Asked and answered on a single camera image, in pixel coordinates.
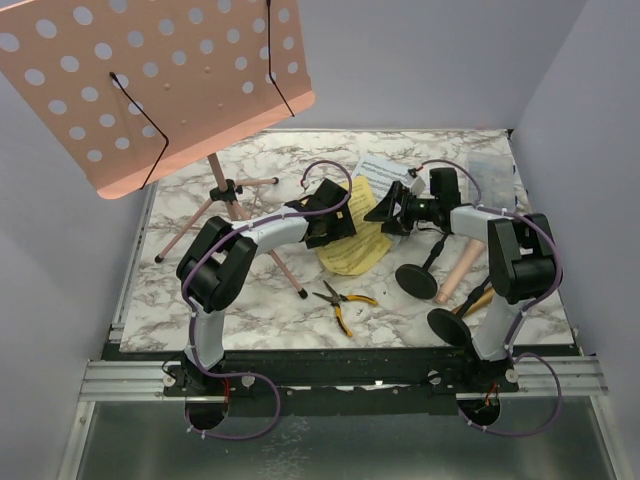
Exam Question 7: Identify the white sheet music page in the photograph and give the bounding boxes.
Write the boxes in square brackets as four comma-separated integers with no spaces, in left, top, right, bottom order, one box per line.
[352,154,413,201]

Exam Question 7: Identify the yellow sheet music page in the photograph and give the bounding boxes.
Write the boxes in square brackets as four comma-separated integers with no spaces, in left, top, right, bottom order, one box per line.
[316,176,392,276]

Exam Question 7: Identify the pink toy microphone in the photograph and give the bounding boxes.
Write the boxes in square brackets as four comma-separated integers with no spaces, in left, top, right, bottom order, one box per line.
[434,239,486,305]

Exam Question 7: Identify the pink perforated music stand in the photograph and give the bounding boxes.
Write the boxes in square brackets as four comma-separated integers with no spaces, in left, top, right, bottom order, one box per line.
[1,1,315,297]

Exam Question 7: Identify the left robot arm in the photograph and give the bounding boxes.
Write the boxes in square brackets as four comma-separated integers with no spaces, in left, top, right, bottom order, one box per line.
[176,179,355,395]

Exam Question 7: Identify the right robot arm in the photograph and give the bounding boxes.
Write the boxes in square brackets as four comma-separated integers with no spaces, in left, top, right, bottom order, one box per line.
[364,162,563,392]

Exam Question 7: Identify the clear plastic parts box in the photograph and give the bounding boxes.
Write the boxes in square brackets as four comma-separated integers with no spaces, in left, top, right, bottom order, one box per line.
[467,152,516,211]

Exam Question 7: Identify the gold toy microphone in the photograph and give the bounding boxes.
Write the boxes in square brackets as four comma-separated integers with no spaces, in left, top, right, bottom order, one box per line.
[462,287,495,317]

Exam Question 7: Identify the black mic stand front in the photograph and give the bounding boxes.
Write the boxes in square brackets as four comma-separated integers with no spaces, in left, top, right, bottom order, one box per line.
[427,278,493,347]

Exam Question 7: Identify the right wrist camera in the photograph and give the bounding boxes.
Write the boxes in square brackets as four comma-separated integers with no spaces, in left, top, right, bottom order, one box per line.
[405,168,426,197]

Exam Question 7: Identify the yellow handled pliers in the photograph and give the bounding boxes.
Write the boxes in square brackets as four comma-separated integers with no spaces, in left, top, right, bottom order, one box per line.
[313,280,378,338]

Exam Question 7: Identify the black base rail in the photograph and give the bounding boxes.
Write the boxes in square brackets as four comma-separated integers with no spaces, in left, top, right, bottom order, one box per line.
[99,344,521,419]

